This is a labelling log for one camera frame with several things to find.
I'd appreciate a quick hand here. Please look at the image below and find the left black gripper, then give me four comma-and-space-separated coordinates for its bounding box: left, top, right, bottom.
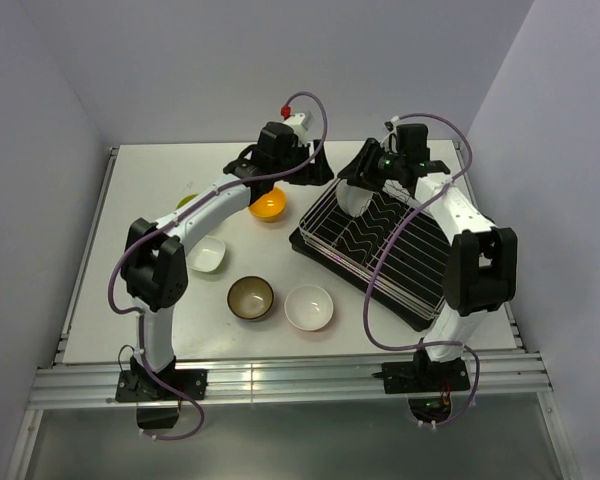
273, 140, 334, 187

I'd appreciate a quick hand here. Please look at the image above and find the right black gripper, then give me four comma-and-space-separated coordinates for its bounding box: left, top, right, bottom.
337, 137, 406, 192

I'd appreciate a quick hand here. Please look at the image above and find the white ribbed bowl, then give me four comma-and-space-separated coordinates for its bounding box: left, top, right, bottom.
336, 180, 374, 217

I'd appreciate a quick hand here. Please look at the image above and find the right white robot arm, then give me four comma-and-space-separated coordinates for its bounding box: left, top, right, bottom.
339, 113, 518, 390

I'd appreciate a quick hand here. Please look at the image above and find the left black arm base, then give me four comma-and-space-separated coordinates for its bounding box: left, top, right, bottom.
114, 368, 208, 431

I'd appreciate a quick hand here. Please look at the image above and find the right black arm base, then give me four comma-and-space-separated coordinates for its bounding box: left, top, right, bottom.
372, 351, 471, 423

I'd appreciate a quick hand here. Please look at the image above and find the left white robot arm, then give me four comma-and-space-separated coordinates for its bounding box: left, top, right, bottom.
112, 111, 334, 399

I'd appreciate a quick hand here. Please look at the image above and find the orange round bowl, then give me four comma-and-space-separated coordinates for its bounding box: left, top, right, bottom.
248, 187, 287, 223

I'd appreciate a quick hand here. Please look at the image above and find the black drip tray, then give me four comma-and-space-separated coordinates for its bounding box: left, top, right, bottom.
289, 189, 456, 333

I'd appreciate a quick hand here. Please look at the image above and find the green round bowl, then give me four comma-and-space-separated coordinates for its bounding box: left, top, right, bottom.
176, 194, 197, 209

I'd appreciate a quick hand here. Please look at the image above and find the white bowl orange outside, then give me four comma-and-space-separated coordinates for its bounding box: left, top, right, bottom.
284, 285, 334, 332

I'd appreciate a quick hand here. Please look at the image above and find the white square bowl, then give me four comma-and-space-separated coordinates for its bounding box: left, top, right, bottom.
187, 235, 226, 273

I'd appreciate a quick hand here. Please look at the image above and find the brown patterned bowl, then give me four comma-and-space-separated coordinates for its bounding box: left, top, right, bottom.
227, 276, 275, 321

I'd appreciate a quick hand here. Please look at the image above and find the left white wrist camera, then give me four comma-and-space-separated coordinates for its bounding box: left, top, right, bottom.
283, 111, 314, 146

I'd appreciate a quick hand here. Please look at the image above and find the aluminium frame rail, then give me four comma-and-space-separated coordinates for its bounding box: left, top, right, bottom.
26, 350, 552, 410

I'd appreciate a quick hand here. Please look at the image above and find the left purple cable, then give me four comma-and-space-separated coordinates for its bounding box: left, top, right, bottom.
108, 91, 328, 441

